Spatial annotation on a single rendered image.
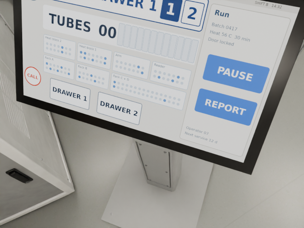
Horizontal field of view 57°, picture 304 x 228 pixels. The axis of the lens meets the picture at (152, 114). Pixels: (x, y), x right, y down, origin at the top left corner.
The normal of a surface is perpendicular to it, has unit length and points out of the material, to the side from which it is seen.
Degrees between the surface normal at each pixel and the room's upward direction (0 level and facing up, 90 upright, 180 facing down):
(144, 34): 50
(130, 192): 3
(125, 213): 3
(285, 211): 0
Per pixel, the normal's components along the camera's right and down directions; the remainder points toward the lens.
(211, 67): -0.30, 0.35
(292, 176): -0.07, -0.47
